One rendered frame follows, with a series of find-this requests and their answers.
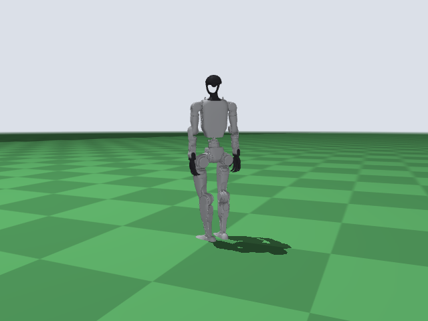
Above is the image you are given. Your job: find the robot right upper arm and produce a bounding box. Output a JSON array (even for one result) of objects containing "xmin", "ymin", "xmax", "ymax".
[{"xmin": 227, "ymin": 102, "xmax": 237, "ymax": 134}]

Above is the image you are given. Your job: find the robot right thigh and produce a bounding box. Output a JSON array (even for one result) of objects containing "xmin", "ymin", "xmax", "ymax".
[{"xmin": 217, "ymin": 152, "xmax": 233, "ymax": 203}]

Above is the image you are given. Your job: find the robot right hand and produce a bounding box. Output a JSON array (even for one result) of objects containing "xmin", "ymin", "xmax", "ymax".
[{"xmin": 229, "ymin": 149, "xmax": 241, "ymax": 173}]

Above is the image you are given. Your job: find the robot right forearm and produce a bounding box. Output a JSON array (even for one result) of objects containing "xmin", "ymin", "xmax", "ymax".
[{"xmin": 231, "ymin": 128, "xmax": 239, "ymax": 154}]

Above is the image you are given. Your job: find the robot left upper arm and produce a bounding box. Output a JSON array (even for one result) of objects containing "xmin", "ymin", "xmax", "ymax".
[{"xmin": 190, "ymin": 102, "xmax": 203, "ymax": 135}]

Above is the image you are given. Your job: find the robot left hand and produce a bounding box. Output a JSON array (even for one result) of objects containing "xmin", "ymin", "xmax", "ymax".
[{"xmin": 189, "ymin": 152, "xmax": 200, "ymax": 176}]

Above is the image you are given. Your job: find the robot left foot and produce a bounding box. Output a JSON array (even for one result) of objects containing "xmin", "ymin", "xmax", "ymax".
[{"xmin": 196, "ymin": 234, "xmax": 216, "ymax": 242}]

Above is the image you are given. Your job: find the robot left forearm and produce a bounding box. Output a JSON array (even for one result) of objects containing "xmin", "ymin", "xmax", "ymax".
[{"xmin": 187, "ymin": 127, "xmax": 197, "ymax": 158}]

